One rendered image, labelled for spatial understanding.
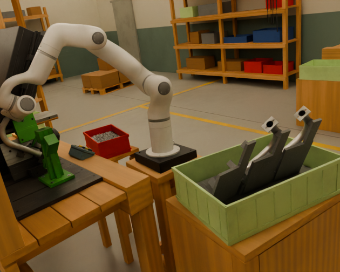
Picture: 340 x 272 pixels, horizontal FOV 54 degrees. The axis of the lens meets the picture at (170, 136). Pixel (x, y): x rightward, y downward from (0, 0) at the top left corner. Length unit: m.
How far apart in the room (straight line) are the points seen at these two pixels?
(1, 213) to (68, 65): 10.65
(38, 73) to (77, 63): 10.37
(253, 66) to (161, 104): 5.31
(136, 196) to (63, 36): 0.79
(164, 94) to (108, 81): 6.47
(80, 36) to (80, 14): 10.53
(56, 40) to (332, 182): 1.33
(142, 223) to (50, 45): 0.92
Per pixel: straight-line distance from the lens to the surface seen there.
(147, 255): 1.79
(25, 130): 1.94
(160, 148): 1.79
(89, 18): 12.25
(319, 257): 1.69
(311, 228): 1.54
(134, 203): 1.60
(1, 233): 1.35
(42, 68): 1.61
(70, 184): 1.71
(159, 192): 1.73
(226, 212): 1.22
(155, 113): 1.74
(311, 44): 6.86
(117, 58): 1.66
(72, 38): 1.61
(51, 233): 1.43
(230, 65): 7.34
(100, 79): 7.97
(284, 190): 1.37
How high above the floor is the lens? 1.62
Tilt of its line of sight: 20 degrees down
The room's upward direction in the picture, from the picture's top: 8 degrees counter-clockwise
